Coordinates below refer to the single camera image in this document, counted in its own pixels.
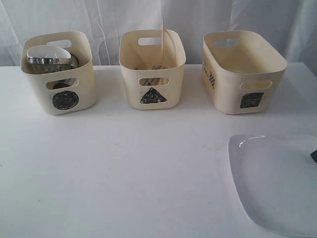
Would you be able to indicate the cream bin with circle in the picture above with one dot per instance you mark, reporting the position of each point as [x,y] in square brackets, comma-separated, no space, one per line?
[68,99]

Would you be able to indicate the steel table knife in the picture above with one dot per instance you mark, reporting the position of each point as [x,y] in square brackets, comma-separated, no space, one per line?
[153,81]

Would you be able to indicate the cream bin with square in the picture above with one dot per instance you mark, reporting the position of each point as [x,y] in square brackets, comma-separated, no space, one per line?
[241,71]

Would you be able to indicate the white curtain backdrop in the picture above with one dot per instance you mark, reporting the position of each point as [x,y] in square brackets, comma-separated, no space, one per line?
[289,25]

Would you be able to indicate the small white ceramic bowl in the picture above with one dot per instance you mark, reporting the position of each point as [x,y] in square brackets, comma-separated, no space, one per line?
[47,51]

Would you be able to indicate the steel mug with handle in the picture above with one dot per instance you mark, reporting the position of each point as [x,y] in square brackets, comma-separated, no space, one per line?
[71,81]

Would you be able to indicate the large white square plate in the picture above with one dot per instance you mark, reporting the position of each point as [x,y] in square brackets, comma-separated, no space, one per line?
[276,181]

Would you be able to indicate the cream bin with triangle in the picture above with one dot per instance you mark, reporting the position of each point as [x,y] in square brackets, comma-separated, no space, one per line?
[152,64]

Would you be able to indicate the stainless steel bowl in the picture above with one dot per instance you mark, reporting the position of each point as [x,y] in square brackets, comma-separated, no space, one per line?
[40,65]

